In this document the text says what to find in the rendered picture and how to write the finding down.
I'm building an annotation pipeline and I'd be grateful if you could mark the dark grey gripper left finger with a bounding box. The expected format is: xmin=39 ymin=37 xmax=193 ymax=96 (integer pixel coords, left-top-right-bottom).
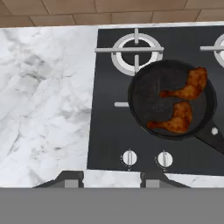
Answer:
xmin=32 ymin=171 xmax=85 ymax=189

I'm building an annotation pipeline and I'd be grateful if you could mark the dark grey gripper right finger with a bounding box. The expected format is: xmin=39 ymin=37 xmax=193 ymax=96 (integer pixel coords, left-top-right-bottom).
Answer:
xmin=140 ymin=171 xmax=191 ymax=189

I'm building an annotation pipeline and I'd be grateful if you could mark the browned chicken drumstick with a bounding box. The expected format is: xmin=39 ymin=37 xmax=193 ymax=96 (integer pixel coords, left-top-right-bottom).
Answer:
xmin=158 ymin=66 xmax=208 ymax=102
xmin=146 ymin=101 xmax=193 ymax=135

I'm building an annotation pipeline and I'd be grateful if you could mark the black frying pan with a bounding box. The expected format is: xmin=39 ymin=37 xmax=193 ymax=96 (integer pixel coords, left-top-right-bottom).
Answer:
xmin=128 ymin=59 xmax=224 ymax=155

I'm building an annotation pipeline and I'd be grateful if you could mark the white hob knob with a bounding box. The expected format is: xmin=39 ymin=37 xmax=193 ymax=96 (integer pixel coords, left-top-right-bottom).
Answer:
xmin=156 ymin=150 xmax=174 ymax=169
xmin=121 ymin=149 xmax=138 ymax=167

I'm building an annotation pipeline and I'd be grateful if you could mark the black gas hob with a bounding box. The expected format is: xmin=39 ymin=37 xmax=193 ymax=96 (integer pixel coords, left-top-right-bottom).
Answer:
xmin=87 ymin=24 xmax=224 ymax=177

